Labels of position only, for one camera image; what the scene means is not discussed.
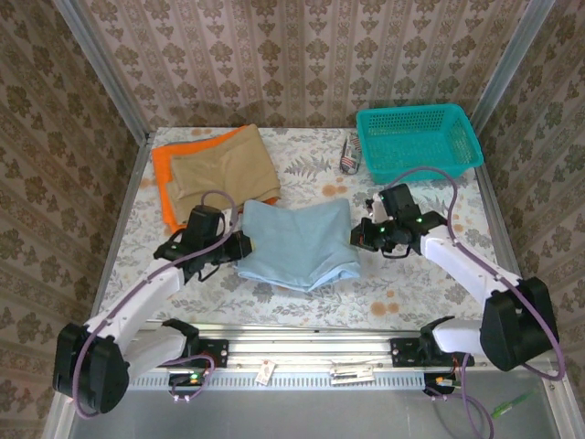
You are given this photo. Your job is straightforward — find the black connector with green light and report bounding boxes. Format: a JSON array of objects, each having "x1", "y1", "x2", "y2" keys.
[{"x1": 169, "y1": 371, "x2": 206, "y2": 389}]

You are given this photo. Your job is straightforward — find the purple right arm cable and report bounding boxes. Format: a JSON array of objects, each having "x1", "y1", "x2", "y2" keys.
[{"x1": 387, "y1": 165, "x2": 569, "y2": 439}]

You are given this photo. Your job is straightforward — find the black connector with yellow plug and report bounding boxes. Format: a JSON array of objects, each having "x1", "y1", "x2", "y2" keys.
[{"x1": 424, "y1": 372, "x2": 460, "y2": 395}]

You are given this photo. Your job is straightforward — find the small flag-print pouch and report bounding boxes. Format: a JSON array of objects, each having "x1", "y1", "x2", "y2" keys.
[{"x1": 338, "y1": 134, "x2": 365, "y2": 177}]

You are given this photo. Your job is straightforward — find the floral tablecloth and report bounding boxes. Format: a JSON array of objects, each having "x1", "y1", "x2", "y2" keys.
[{"x1": 97, "y1": 126, "x2": 516, "y2": 334}]

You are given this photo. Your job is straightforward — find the aluminium frame post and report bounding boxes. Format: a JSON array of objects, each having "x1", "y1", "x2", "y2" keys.
[
  {"x1": 469, "y1": 0, "x2": 558, "y2": 134},
  {"x1": 51, "y1": 0, "x2": 152, "y2": 141}
]

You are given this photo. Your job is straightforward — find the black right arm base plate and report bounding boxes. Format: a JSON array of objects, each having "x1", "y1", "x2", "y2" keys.
[{"x1": 389, "y1": 337, "x2": 476, "y2": 369}]

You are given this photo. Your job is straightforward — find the beige trousers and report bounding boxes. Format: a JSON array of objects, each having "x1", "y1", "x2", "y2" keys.
[{"x1": 169, "y1": 123, "x2": 282, "y2": 217}]

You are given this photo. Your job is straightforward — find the light blue trousers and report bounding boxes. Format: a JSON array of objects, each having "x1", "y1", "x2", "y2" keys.
[{"x1": 234, "y1": 198, "x2": 363, "y2": 294}]

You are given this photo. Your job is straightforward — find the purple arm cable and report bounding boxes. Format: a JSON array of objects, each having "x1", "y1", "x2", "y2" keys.
[
  {"x1": 72, "y1": 190, "x2": 242, "y2": 420},
  {"x1": 387, "y1": 165, "x2": 569, "y2": 439}
]

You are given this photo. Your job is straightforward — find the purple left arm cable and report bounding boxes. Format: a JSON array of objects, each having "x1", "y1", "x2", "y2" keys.
[{"x1": 72, "y1": 190, "x2": 242, "y2": 420}]

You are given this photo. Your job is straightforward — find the white paper tag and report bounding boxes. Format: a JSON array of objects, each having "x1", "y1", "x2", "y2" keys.
[{"x1": 256, "y1": 359, "x2": 276, "y2": 386}]

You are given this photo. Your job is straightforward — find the grey slotted cable duct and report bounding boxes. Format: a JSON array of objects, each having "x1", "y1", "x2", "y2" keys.
[{"x1": 127, "y1": 370, "x2": 429, "y2": 394}]

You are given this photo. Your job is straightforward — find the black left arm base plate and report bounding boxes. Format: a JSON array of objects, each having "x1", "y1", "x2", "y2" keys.
[{"x1": 154, "y1": 337, "x2": 230, "y2": 369}]

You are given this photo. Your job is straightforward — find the orange trousers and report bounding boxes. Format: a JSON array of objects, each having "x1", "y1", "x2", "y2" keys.
[{"x1": 151, "y1": 123, "x2": 282, "y2": 235}]

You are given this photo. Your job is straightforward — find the aluminium mounting rail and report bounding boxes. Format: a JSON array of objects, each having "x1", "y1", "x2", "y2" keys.
[{"x1": 122, "y1": 332, "x2": 564, "y2": 375}]

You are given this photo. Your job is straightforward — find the teal plastic basket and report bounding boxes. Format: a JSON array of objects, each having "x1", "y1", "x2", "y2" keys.
[{"x1": 355, "y1": 103, "x2": 486, "y2": 187}]

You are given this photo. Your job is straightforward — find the green pen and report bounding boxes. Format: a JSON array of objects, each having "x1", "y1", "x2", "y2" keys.
[{"x1": 491, "y1": 388, "x2": 541, "y2": 419}]

